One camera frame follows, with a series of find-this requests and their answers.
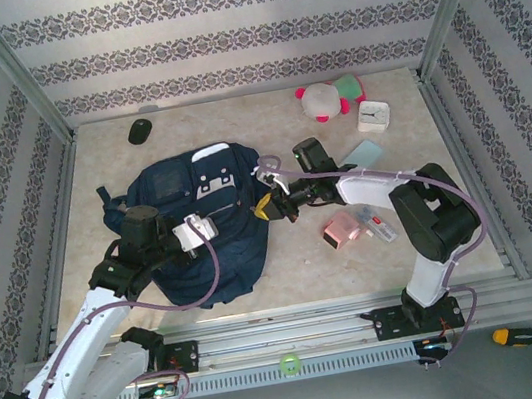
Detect small pink box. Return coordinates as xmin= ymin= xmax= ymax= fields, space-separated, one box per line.
xmin=318 ymin=208 xmax=364 ymax=254

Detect navy blue student backpack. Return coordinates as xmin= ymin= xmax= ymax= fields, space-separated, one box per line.
xmin=90 ymin=134 xmax=285 ymax=324

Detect white pink green plush toy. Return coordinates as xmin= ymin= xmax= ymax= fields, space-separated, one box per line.
xmin=292 ymin=71 xmax=370 ymax=127

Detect white square alarm clock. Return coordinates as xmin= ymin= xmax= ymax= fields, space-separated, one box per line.
xmin=353 ymin=95 xmax=394 ymax=136

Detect black computer mouse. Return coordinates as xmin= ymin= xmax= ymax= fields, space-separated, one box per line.
xmin=125 ymin=117 xmax=157 ymax=147

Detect controller board with green light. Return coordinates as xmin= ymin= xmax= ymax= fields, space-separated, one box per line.
xmin=137 ymin=380 xmax=181 ymax=399
xmin=413 ymin=334 xmax=454 ymax=357

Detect orange black screwdriver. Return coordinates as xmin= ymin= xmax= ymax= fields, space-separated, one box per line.
xmin=490 ymin=323 xmax=532 ymax=353

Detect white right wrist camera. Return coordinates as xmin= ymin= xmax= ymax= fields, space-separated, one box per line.
xmin=255 ymin=165 xmax=291 ymax=199

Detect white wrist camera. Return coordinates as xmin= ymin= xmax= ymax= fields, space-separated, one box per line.
xmin=170 ymin=210 xmax=222 ymax=253
xmin=255 ymin=165 xmax=291 ymax=199

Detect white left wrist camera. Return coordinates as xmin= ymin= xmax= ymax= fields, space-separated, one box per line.
xmin=170 ymin=210 xmax=222 ymax=253

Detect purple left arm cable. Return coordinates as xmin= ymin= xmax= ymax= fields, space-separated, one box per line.
xmin=0 ymin=215 xmax=243 ymax=399

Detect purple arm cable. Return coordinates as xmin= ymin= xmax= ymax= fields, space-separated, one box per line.
xmin=0 ymin=215 xmax=243 ymax=399
xmin=256 ymin=123 xmax=508 ymax=393

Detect aluminium side rail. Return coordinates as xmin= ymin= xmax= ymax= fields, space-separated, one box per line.
xmin=414 ymin=56 xmax=532 ymax=293
xmin=3 ymin=132 xmax=113 ymax=358

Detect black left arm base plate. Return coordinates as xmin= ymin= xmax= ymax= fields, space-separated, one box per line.
xmin=107 ymin=338 xmax=204 ymax=387

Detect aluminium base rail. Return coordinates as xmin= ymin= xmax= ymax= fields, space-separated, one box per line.
xmin=13 ymin=267 xmax=532 ymax=399

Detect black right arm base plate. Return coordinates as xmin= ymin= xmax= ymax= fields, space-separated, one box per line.
xmin=358 ymin=293 xmax=466 ymax=346

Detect green tape ring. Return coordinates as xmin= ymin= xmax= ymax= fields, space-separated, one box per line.
xmin=279 ymin=351 xmax=303 ymax=376

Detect grey slotted cable duct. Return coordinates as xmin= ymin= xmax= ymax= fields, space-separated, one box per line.
xmin=101 ymin=340 xmax=419 ymax=399

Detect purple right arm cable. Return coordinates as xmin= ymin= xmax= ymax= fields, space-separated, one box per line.
xmin=256 ymin=123 xmax=508 ymax=393

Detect aluminium frame post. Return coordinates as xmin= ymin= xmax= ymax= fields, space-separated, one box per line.
xmin=0 ymin=0 xmax=78 ymax=151
xmin=406 ymin=0 xmax=514 ymax=83

